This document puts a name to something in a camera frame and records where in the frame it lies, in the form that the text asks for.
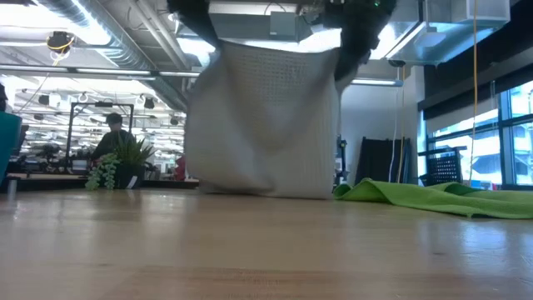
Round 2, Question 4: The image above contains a black gantry frame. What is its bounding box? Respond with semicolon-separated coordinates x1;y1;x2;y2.
66;101;135;174

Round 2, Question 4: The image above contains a red background object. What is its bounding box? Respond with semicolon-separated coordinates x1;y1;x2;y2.
173;154;187;181

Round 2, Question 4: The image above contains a blue plastic tray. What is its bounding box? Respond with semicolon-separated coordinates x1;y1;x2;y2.
0;111;22;187

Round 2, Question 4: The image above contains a black leaning panel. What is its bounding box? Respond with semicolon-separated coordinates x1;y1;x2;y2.
358;136;411;184

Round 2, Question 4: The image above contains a green microfiber towel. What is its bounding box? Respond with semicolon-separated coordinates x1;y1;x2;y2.
332;177;533;220

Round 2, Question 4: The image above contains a yellow ceiling cable reel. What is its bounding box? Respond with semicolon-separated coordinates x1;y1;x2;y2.
45;31;76;55

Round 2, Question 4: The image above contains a black equipment stand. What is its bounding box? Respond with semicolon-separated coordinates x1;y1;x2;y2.
335;135;349;187

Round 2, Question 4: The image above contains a silver spiral ventilation duct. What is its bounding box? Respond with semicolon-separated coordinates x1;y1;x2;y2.
35;0;191;112

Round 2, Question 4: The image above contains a black perforated cart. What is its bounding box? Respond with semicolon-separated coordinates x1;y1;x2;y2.
417;145;468;188

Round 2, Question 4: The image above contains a rectangular metal ceiling duct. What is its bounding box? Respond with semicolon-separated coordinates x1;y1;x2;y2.
385;0;511;67

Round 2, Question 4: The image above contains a grey ceiling unit box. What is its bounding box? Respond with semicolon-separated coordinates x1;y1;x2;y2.
207;11;301;43

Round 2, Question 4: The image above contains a dark window frame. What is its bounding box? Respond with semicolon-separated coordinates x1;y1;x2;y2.
418;78;533;191

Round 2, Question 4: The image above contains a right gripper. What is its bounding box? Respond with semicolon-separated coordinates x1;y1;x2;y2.
323;0;397;81

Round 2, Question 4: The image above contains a grey microfiber towel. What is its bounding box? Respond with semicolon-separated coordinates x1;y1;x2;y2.
185;39;341;200

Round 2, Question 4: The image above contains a black aluminium table frame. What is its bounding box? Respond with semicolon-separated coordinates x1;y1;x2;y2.
0;178;201;193

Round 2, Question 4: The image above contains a person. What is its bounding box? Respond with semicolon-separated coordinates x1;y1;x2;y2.
90;112;137;162

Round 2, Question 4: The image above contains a small potted artificial plant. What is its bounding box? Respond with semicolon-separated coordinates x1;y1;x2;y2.
85;133;157;192

